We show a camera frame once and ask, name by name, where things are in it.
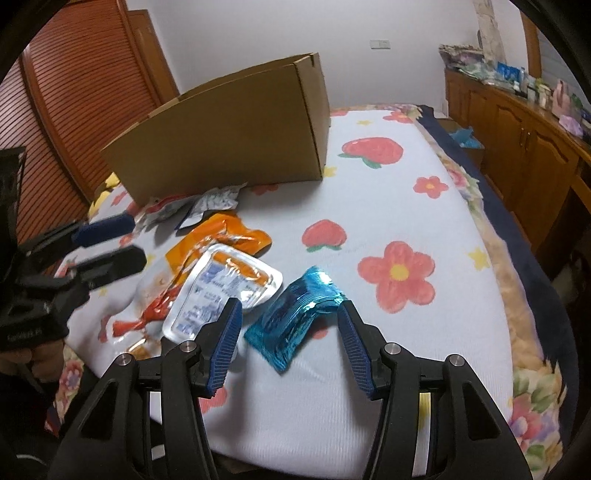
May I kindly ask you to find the blue foil snack packet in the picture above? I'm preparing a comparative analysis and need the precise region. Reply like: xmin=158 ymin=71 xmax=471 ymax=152
xmin=245 ymin=266 xmax=346 ymax=374

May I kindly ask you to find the orange chicken feet packet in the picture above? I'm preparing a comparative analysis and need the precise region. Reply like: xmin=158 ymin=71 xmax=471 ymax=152
xmin=97 ymin=213 xmax=283 ymax=359

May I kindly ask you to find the silver orange sauce pouch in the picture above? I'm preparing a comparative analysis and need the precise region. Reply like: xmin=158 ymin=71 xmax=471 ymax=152
xmin=162 ymin=244 xmax=283 ymax=343

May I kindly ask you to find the white panda snack packet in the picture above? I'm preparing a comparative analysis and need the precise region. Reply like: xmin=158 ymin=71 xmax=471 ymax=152
xmin=134 ymin=195 xmax=198 ymax=232

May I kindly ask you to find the silver printed snack packet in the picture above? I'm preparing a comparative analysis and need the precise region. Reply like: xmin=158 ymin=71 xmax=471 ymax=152
xmin=175 ymin=183 xmax=246 ymax=230

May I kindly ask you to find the left hand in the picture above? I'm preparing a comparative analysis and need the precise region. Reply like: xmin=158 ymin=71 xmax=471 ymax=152
xmin=1 ymin=339 xmax=64 ymax=383

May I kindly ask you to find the yellow plush toy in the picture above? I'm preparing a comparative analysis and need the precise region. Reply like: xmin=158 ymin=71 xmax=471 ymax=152
xmin=87 ymin=173 xmax=120 ymax=219

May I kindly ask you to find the white strawberry flower blanket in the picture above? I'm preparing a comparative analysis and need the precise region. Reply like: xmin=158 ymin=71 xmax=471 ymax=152
xmin=200 ymin=107 xmax=513 ymax=479

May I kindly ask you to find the brown louvered wardrobe door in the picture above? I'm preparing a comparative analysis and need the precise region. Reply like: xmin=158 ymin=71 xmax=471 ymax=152
xmin=1 ymin=0 xmax=178 ymax=241

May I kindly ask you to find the floral quilt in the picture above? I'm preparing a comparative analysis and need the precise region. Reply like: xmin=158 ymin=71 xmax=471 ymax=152
xmin=43 ymin=103 xmax=581 ymax=480

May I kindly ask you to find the brown cardboard box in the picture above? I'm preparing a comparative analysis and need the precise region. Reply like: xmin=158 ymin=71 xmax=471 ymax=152
xmin=101 ymin=53 xmax=331 ymax=205

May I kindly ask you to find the wooden cabinet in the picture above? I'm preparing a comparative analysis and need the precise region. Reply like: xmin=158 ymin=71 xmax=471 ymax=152
xmin=445 ymin=69 xmax=590 ymax=254

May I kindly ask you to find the purple cloth on cabinet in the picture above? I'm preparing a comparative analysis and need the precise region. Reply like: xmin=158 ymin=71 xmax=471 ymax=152
xmin=559 ymin=115 xmax=584 ymax=138

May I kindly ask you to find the folded floral cloth pile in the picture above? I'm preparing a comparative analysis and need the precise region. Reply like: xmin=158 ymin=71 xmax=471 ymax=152
xmin=438 ymin=44 xmax=485 ymax=75

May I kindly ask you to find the blue box on cabinet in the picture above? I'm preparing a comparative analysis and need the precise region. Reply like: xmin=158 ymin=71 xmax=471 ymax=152
xmin=496 ymin=62 xmax=521 ymax=84

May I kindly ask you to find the pink kettle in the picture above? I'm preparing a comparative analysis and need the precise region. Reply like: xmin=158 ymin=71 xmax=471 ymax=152
xmin=552 ymin=79 xmax=571 ymax=118

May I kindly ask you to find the beige curtain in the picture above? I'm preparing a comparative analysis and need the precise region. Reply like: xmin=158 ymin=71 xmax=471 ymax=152
xmin=472 ymin=0 xmax=506 ymax=63

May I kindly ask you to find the white wall switch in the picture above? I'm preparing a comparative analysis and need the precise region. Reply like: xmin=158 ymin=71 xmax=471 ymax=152
xmin=370 ymin=40 xmax=391 ymax=50

